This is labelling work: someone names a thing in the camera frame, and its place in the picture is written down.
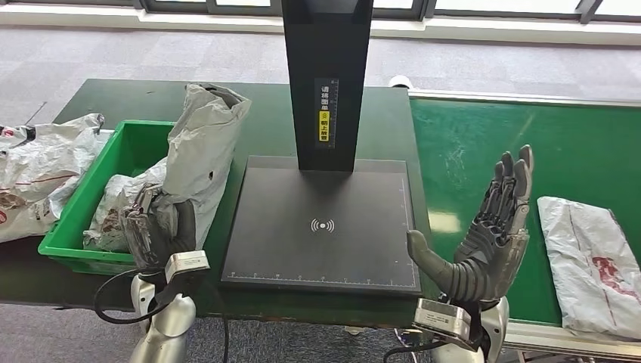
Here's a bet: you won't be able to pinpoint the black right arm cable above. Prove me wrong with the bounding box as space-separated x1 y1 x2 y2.
382 340 452 363

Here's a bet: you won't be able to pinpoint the green plastic crate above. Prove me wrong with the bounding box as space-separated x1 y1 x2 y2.
37 119 212 277

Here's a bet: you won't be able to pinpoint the white crumpled courier bag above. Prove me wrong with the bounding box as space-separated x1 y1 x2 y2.
0 113 113 194

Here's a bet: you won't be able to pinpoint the dark green table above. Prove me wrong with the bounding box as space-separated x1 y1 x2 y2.
0 77 434 332

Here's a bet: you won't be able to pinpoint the white window sill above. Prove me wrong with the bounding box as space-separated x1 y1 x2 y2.
0 5 641 47

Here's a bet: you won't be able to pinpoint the dark window frame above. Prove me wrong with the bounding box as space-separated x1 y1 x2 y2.
0 0 641 25

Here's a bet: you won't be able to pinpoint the long grey parcel bag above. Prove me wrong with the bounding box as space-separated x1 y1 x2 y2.
150 82 253 252

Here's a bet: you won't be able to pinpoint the black yellow scanner label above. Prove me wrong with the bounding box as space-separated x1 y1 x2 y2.
314 77 340 150

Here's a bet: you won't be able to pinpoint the black inbound scanner machine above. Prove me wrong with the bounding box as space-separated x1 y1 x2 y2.
220 0 423 297

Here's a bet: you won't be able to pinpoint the white courier bag brown stains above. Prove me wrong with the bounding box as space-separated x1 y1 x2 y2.
0 172 84 244

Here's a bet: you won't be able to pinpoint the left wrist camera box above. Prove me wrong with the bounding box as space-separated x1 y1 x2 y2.
153 250 212 308

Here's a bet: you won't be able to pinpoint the wire bundle under conveyor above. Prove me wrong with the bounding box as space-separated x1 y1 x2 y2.
392 327 422 352

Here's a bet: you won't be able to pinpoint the green conveyor belt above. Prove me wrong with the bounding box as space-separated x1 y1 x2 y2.
407 88 641 359

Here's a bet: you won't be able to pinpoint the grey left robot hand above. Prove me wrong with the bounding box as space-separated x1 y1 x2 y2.
119 182 197 272

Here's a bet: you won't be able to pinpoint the grey parcel bag red print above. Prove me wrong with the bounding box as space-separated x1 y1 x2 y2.
537 196 641 343

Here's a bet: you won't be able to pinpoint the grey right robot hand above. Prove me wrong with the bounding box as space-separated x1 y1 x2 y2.
406 145 535 300

